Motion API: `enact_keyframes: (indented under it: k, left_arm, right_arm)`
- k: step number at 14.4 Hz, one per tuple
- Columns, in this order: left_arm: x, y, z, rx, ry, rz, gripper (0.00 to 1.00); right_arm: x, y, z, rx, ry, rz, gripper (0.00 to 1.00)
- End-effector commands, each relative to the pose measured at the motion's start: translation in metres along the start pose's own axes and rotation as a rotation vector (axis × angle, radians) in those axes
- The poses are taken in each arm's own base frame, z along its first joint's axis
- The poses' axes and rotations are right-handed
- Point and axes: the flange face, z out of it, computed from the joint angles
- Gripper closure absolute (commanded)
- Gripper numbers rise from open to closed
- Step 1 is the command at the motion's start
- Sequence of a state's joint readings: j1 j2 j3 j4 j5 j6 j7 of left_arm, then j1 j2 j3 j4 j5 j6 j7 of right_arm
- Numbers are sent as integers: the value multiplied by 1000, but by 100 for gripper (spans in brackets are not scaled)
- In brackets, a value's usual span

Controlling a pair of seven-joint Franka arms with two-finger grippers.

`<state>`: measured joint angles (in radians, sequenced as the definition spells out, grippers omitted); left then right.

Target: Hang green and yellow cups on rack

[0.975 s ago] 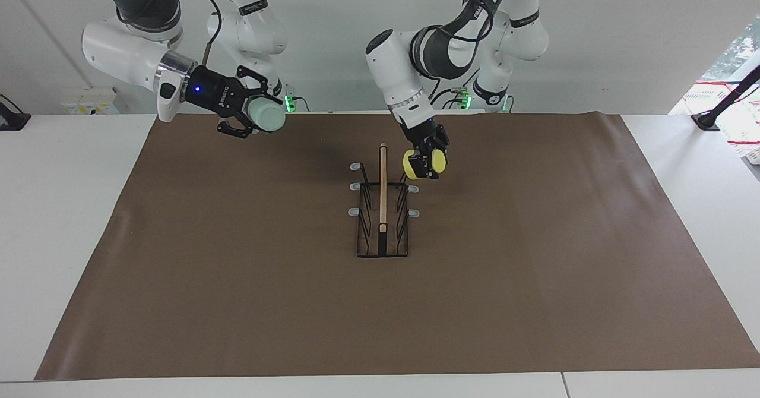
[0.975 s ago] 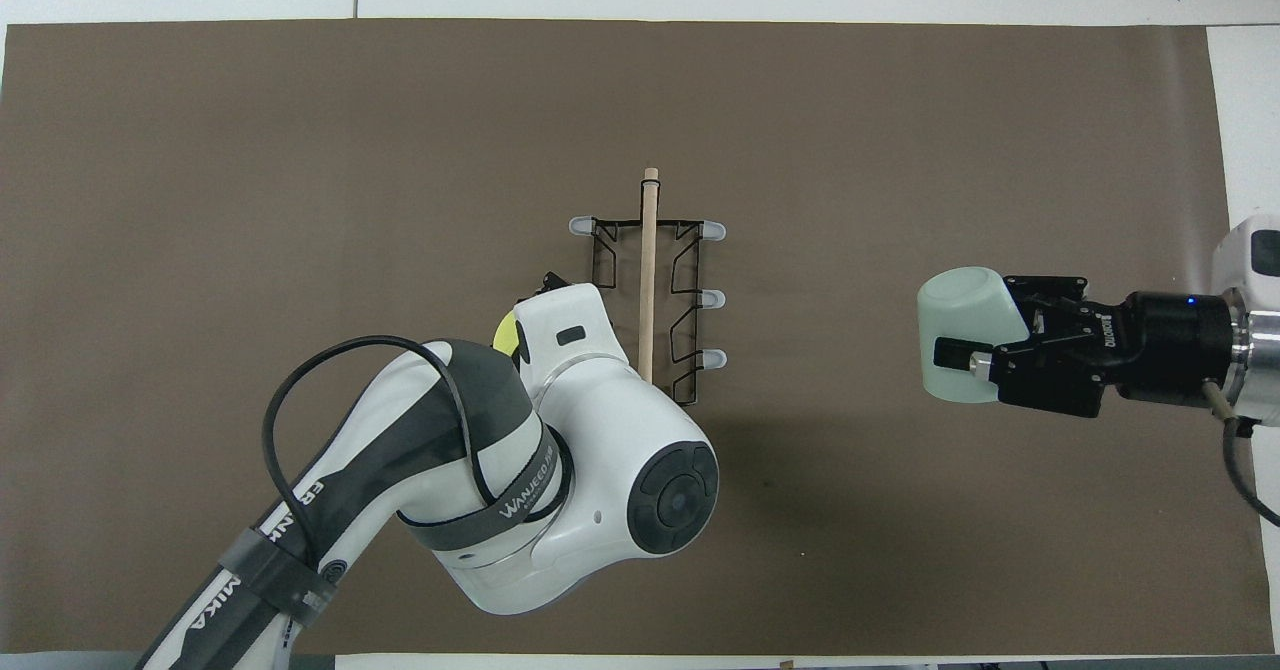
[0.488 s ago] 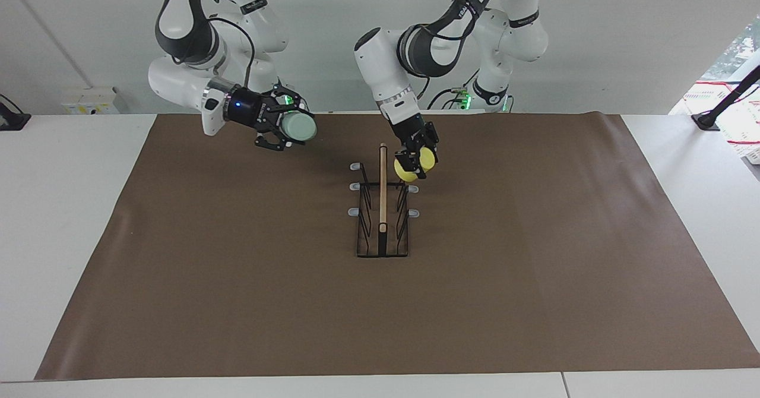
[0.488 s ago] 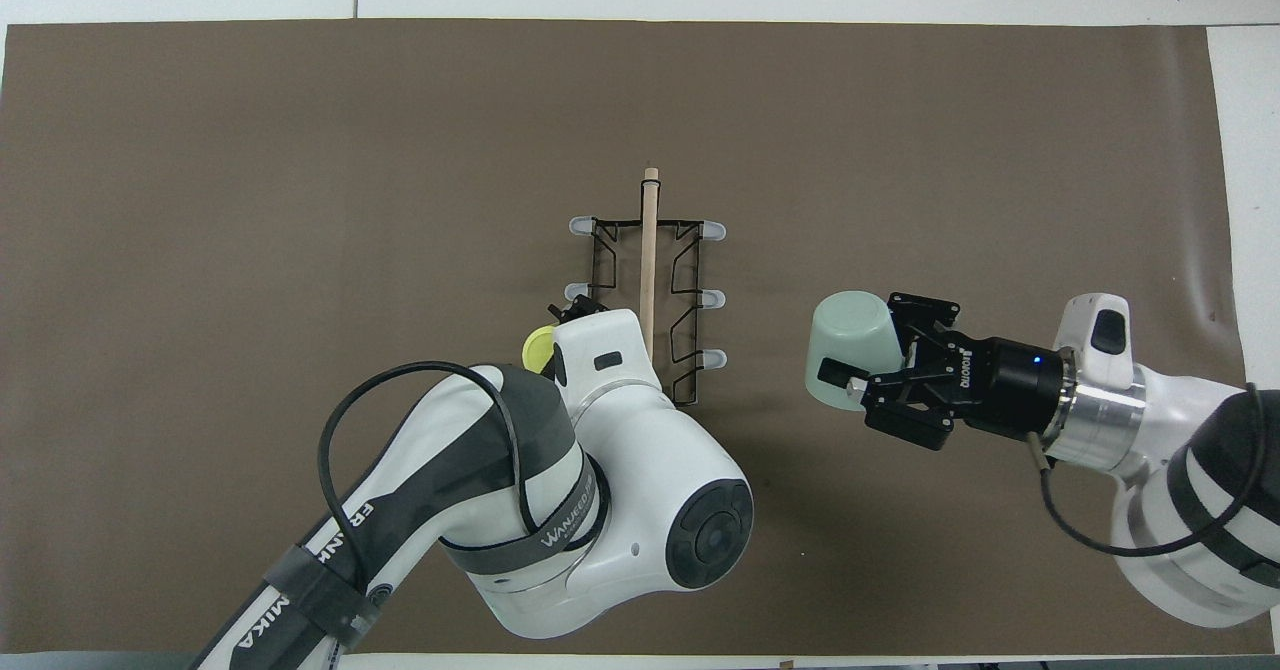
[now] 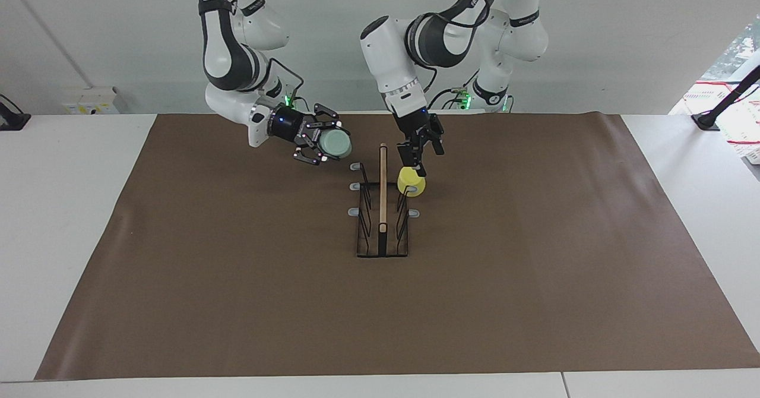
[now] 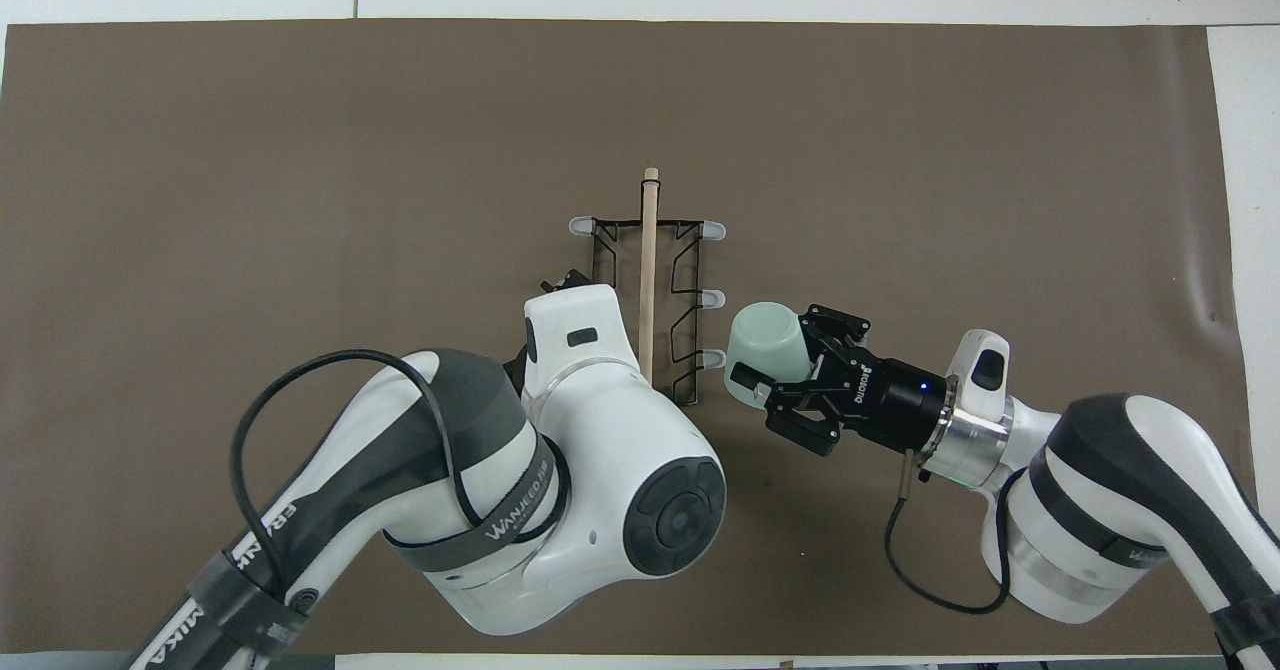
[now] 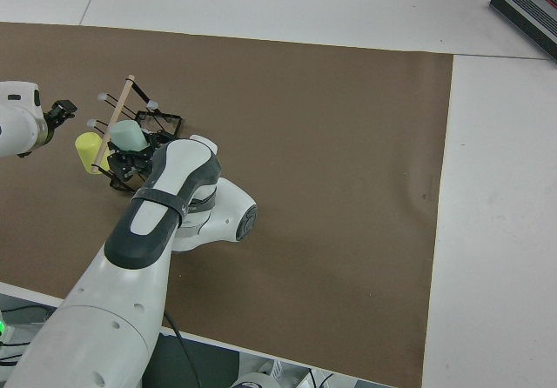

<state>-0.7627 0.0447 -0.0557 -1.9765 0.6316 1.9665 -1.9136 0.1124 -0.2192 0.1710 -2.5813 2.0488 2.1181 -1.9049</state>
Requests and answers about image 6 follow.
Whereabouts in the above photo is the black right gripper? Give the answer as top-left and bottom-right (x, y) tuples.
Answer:
(751, 302), (951, 459)

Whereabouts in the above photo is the black wire cup rack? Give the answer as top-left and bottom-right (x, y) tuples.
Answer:
(568, 167), (728, 407)

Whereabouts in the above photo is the green plastic cup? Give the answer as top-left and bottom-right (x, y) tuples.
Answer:
(724, 300), (813, 411)

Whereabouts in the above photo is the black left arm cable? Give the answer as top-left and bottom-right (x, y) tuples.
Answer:
(229, 348), (483, 591)

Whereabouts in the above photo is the brown paper table mat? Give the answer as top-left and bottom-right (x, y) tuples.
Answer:
(0, 18), (1257, 657)

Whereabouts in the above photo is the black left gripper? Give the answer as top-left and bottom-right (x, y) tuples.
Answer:
(504, 267), (594, 397)

